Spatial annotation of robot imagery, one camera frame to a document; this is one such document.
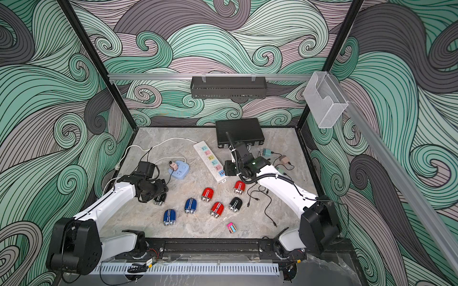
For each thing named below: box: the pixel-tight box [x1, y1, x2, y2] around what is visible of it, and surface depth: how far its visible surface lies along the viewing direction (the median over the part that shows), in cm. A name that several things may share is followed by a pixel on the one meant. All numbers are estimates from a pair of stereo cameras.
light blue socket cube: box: [168, 160, 191, 180], surface depth 97 cm
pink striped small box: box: [226, 222, 238, 234], surface depth 78 cm
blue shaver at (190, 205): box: [184, 197, 197, 214], surface depth 85 cm
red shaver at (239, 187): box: [233, 180, 247, 195], surface depth 91 cm
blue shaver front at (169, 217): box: [163, 209, 176, 226], surface depth 81 cm
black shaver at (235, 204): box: [229, 196, 243, 213], surface depth 85 cm
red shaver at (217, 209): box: [209, 201, 225, 219], surface depth 84 cm
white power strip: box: [193, 140, 229, 184], surface depth 102 cm
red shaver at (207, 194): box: [200, 187, 215, 203], surface depth 89 cm
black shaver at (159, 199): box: [152, 193, 167, 206], surface depth 87 cm
